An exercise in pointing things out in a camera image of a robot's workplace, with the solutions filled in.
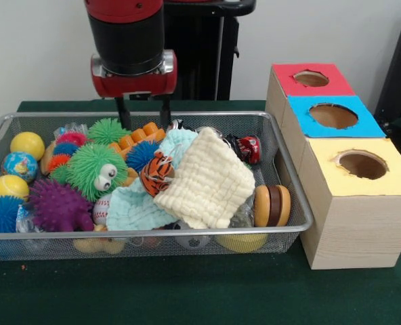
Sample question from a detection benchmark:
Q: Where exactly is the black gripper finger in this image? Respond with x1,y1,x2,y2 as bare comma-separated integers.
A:
114,96,133,131
159,93,173,129

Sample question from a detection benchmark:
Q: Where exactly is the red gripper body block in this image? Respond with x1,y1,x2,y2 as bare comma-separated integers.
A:
90,49,178,99

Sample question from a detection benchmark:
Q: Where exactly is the green fuzzy googly-eyed toy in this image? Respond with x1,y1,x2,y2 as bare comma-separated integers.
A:
66,144,130,203

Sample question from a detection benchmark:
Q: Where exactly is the orange tiger plush toy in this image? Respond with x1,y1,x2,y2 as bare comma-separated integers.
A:
139,150,175,198

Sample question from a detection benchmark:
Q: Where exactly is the cream waffle cloth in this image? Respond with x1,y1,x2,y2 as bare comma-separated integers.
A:
152,127,256,230

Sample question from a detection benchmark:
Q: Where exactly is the mint green waffle cloth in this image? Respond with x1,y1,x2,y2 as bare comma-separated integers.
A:
105,130,200,231

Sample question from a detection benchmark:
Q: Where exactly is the clear mesh bin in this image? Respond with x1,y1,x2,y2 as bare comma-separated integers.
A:
0,110,315,261

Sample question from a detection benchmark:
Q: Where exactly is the wooden box with three holes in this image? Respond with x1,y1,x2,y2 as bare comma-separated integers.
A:
265,62,401,271

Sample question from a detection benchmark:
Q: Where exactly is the orange plastic block toy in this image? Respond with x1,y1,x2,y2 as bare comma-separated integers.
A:
108,121,167,152

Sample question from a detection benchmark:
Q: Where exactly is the yellow smooth ball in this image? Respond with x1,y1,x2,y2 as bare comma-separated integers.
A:
9,131,46,162
0,175,30,204

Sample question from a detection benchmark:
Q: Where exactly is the purple spiky rubber toy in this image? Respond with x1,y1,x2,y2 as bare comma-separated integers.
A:
27,179,96,233

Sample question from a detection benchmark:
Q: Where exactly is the wooden yo-yo toy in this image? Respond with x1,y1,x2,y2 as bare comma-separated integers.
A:
253,184,292,228

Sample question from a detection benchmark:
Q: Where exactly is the blue spiky ball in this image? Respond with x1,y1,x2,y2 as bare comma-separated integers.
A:
0,195,25,234

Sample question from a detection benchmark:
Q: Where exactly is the dark green table cloth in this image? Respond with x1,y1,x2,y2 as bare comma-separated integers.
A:
0,100,401,325

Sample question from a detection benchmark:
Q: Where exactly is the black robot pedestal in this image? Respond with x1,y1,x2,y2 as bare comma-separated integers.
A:
114,0,257,101

